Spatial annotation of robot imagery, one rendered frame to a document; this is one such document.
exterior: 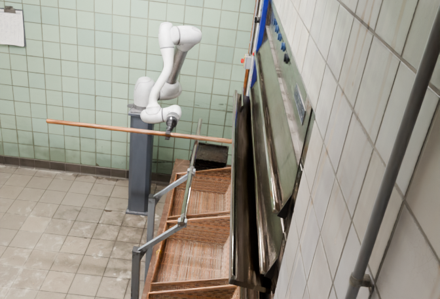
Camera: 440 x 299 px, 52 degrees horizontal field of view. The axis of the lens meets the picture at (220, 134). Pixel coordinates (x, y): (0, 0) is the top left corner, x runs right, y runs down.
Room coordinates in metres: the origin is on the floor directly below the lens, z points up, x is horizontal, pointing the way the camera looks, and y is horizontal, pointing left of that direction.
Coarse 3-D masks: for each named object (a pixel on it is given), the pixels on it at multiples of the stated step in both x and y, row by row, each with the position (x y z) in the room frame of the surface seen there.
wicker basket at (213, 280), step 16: (176, 224) 2.34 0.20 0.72; (192, 224) 2.34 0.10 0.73; (224, 224) 2.35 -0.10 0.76; (176, 240) 2.34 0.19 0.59; (192, 240) 2.34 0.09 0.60; (160, 256) 2.13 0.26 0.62; (176, 256) 2.19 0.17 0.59; (192, 256) 2.20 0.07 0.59; (208, 256) 2.22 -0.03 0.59; (224, 256) 2.23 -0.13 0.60; (176, 272) 2.05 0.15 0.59; (192, 272) 2.07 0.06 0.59; (208, 272) 2.09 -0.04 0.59; (224, 272) 2.07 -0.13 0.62; (160, 288) 1.80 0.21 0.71; (176, 288) 1.80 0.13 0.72
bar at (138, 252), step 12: (192, 156) 2.44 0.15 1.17; (192, 168) 2.30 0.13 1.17; (180, 180) 2.28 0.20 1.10; (180, 228) 1.80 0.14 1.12; (156, 240) 1.80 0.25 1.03; (132, 252) 1.78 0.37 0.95; (144, 252) 1.80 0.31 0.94; (132, 264) 1.78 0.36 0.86; (132, 276) 1.78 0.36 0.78; (132, 288) 1.78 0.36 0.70
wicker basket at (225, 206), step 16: (176, 176) 2.88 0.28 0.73; (208, 176) 2.93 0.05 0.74; (224, 176) 2.93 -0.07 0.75; (176, 192) 2.88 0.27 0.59; (192, 192) 2.90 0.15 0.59; (208, 192) 2.93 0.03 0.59; (224, 192) 2.93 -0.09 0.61; (176, 208) 2.68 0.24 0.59; (192, 208) 2.70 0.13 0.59; (208, 208) 2.73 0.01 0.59; (224, 208) 2.76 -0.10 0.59; (208, 224) 2.39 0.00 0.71; (224, 240) 2.40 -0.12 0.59
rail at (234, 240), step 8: (232, 176) 1.87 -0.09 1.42; (232, 184) 1.79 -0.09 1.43; (232, 192) 1.72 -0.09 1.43; (232, 200) 1.66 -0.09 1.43; (232, 208) 1.59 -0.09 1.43; (232, 216) 1.54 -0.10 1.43; (232, 224) 1.48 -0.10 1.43; (232, 232) 1.43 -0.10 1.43; (232, 240) 1.38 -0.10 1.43; (232, 248) 1.34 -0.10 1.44; (232, 256) 1.29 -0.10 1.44; (232, 264) 1.25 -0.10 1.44; (232, 272) 1.21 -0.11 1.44
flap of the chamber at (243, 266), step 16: (240, 128) 2.43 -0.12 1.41; (240, 144) 2.23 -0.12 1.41; (240, 160) 2.05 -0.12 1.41; (240, 176) 1.90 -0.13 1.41; (240, 192) 1.75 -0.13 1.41; (240, 208) 1.63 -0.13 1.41; (240, 224) 1.52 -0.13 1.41; (256, 224) 1.55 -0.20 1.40; (240, 240) 1.42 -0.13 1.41; (256, 240) 1.45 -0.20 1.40; (240, 256) 1.33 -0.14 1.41; (256, 256) 1.35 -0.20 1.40; (240, 272) 1.24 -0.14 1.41; (256, 272) 1.27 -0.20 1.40; (256, 288) 1.20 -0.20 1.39
